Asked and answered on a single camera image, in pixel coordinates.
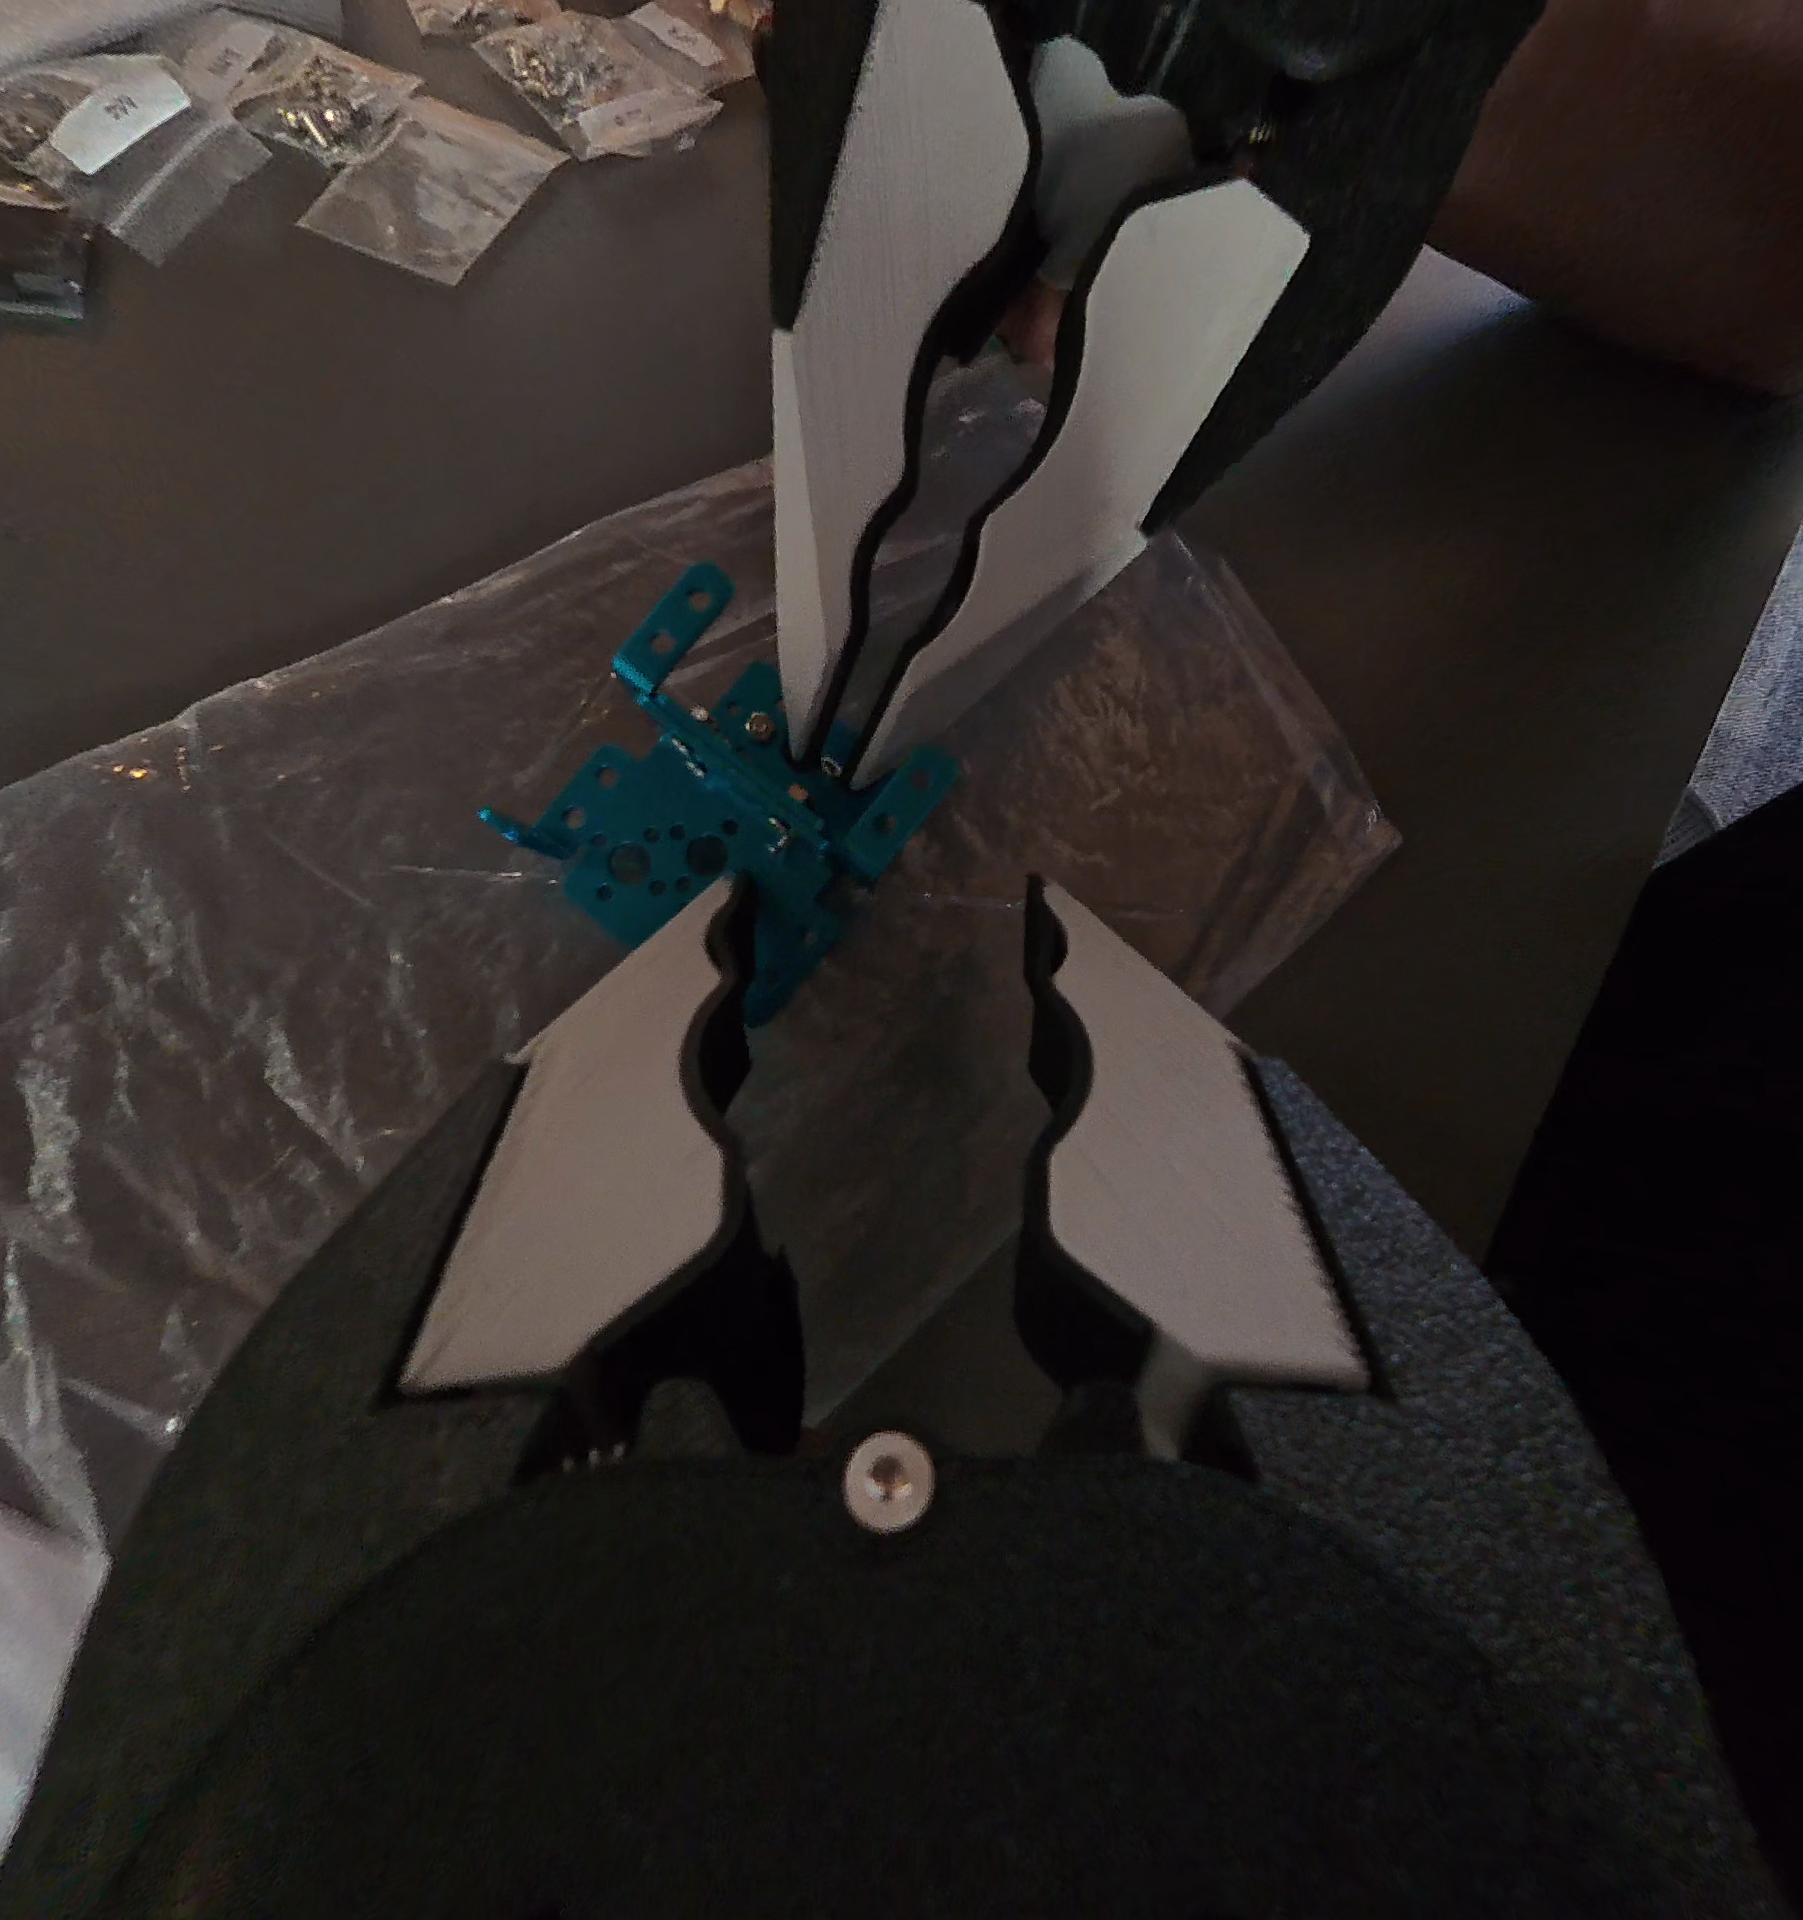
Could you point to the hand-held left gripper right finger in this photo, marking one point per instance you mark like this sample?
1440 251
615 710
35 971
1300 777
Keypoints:
1217 1201

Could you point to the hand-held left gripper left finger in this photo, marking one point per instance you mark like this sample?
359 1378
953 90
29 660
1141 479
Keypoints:
572 1201

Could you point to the blue metal bracket assembly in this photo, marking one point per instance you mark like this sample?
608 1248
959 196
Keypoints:
663 826

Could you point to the pile of small screw bags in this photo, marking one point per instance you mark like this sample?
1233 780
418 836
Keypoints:
423 180

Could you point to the open instruction manual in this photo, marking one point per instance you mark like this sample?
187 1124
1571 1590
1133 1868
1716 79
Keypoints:
1 1650

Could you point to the clear plastic bag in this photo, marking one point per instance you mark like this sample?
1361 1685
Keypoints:
241 974

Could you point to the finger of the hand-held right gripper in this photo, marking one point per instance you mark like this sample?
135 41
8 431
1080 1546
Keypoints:
885 224
1170 375

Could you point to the person's right forearm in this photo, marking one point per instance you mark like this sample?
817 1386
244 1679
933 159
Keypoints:
1667 180

